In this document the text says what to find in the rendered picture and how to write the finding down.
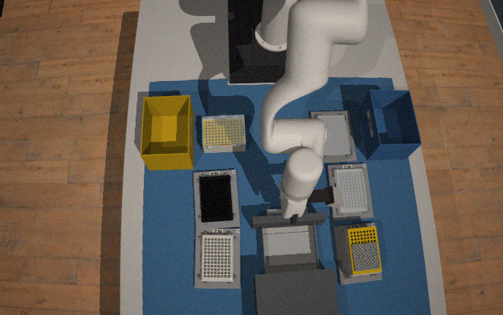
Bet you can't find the blue open-top bin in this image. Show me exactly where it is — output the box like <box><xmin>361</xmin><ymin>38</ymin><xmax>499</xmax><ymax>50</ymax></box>
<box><xmin>359</xmin><ymin>90</ymin><xmax>422</xmax><ymax>161</ymax></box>

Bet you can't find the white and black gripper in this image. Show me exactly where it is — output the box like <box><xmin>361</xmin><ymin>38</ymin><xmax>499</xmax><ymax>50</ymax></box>
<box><xmin>280</xmin><ymin>176</ymin><xmax>310</xmax><ymax>224</ymax></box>

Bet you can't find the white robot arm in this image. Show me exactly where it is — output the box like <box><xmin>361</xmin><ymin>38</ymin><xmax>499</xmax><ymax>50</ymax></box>
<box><xmin>255</xmin><ymin>0</ymin><xmax>369</xmax><ymax>208</ymax></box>

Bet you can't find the blue bench mat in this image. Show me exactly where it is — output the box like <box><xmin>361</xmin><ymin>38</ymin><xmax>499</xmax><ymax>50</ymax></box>
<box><xmin>142</xmin><ymin>77</ymin><xmax>431</xmax><ymax>315</ymax></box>

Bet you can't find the yellow open-top bin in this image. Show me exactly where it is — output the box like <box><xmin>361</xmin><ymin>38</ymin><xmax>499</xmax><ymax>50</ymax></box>
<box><xmin>140</xmin><ymin>95</ymin><xmax>194</xmax><ymax>170</ymax></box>

